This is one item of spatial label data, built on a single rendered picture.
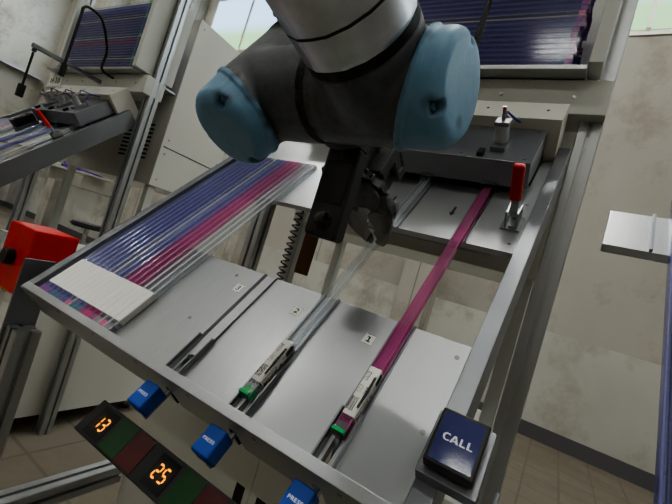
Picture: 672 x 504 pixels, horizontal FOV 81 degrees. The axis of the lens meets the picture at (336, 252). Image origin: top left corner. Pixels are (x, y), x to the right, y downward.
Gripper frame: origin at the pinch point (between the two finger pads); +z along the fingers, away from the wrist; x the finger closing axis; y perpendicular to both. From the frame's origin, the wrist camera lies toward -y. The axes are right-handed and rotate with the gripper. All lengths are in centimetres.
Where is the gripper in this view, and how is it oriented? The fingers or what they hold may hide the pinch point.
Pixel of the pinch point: (373, 242)
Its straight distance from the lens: 60.5
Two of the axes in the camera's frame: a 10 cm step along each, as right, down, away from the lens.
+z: 2.7, 6.1, 7.4
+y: 4.8, -7.5, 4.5
